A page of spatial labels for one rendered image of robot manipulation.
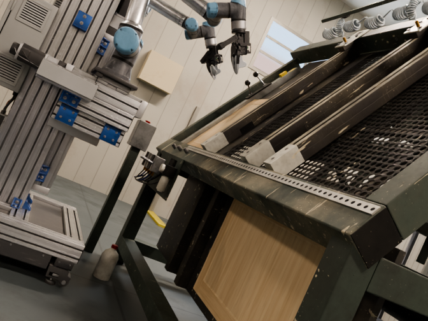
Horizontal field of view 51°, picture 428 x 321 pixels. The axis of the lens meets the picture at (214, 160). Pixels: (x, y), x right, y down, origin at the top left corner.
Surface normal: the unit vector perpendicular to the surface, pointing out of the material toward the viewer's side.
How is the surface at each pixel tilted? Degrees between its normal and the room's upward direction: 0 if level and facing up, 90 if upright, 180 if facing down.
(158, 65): 90
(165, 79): 90
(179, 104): 90
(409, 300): 90
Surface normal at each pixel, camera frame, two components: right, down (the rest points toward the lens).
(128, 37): 0.09, 0.15
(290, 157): 0.33, 0.12
